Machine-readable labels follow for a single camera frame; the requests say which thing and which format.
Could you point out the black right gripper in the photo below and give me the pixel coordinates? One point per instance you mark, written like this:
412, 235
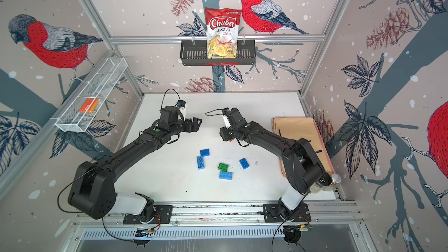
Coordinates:
222, 132

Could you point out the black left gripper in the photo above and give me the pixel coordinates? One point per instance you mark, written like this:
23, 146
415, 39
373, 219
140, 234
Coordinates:
195, 128

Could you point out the light blue long lego brick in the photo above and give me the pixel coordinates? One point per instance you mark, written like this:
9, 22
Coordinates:
225, 175

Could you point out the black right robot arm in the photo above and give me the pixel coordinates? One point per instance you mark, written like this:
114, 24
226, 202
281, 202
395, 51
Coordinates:
302, 166

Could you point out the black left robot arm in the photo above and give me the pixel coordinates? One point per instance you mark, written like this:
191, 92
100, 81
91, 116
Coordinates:
93, 191

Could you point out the small blue lego brick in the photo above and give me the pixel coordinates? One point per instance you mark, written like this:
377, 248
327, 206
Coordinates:
205, 152

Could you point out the blue square lego brick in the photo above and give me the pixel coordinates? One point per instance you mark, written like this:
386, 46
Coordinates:
244, 163

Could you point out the green lego brick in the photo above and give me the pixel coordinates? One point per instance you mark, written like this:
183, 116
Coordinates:
223, 167

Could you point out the tan wooden tray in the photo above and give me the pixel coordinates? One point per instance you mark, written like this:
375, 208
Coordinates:
296, 128

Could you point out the Chuba cassava chips bag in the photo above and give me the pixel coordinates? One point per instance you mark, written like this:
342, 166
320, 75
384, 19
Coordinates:
222, 27

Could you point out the clear bottle black cap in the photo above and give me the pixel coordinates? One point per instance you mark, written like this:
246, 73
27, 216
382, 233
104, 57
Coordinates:
326, 182

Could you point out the orange red block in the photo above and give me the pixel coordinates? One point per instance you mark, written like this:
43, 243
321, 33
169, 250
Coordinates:
89, 105

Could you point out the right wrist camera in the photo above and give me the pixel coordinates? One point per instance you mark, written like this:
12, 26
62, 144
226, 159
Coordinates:
226, 118

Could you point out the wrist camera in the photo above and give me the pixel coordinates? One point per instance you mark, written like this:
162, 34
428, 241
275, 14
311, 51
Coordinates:
182, 106
226, 118

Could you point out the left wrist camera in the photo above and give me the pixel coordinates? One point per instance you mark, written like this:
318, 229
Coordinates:
182, 106

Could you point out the black wire basket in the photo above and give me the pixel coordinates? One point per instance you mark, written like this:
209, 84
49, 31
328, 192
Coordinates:
195, 54

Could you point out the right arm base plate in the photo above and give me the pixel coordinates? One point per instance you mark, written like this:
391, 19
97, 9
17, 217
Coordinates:
274, 213

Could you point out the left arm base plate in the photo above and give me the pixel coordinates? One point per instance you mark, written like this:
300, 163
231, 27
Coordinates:
153, 214

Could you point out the white wire shelf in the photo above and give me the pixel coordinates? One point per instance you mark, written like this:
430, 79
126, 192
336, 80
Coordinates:
98, 85

